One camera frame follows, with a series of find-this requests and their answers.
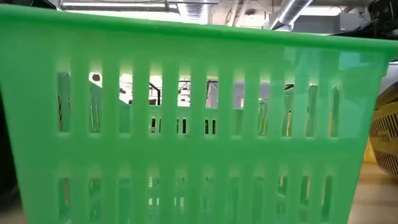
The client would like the silver round ceiling duct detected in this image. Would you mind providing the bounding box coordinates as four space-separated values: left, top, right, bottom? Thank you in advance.
269 0 314 31

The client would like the yellow slotted plastic basket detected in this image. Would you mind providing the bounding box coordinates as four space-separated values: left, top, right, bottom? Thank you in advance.
363 81 398 180

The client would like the grey rectangular ceiling duct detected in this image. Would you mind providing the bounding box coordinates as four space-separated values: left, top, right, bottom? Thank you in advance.
292 14 371 34

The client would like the ribbed grey ceiling duct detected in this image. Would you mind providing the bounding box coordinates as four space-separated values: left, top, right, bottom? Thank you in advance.
176 0 218 25

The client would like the ceiling light fixture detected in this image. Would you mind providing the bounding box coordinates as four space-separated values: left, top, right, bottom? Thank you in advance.
60 0 178 14

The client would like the green slotted plastic basket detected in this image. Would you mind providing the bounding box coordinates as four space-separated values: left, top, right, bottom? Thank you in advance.
0 3 398 224

